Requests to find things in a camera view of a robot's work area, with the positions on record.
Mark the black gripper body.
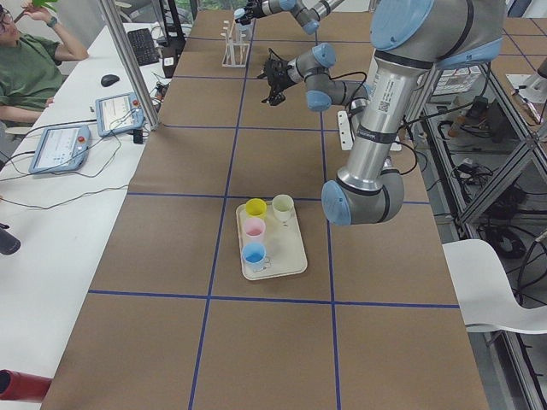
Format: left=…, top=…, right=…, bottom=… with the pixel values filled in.
left=238, top=0, right=263, bottom=19
left=261, top=49, right=295, bottom=98

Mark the blue ikea cup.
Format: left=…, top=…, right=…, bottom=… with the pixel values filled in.
left=233, top=8, right=252, bottom=42
left=242, top=242, right=270, bottom=272

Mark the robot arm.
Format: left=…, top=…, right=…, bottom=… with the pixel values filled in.
left=260, top=1, right=507, bottom=226
left=234, top=0, right=343, bottom=35

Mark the pale green ikea cup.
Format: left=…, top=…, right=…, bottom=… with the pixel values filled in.
left=272, top=194, right=294, bottom=223

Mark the yellow ikea cup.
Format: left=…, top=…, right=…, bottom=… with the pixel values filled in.
left=244, top=198, right=268, bottom=219

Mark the pink ikea cup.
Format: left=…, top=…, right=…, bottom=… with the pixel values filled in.
left=243, top=217, right=266, bottom=243

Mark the black keyboard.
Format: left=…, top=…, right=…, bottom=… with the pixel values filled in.
left=126, top=28, right=159, bottom=67

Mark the far teach pendant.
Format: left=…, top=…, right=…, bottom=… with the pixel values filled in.
left=95, top=92, right=144, bottom=138

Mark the teach pendant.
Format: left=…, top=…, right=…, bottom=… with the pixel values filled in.
left=95, top=92, right=144, bottom=138
left=28, top=125, right=91, bottom=174

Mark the black computer mouse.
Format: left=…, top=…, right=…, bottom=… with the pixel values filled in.
left=100, top=74, right=120, bottom=87

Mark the beige plastic tray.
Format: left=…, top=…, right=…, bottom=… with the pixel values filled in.
left=235, top=202, right=308, bottom=281

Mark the near teach pendant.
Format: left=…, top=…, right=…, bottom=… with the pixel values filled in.
left=28, top=125, right=91, bottom=174

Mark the person in green shirt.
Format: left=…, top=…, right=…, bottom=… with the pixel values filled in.
left=1, top=1, right=89, bottom=126

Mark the white chair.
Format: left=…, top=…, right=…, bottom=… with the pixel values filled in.
left=443, top=239, right=546, bottom=334

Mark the red bottle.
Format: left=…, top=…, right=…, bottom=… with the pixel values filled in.
left=1, top=369, right=52, bottom=403

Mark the white wire cup rack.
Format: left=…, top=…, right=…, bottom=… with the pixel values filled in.
left=221, top=20, right=251, bottom=68

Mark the aluminium frame post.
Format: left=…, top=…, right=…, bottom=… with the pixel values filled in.
left=97, top=0, right=159, bottom=131

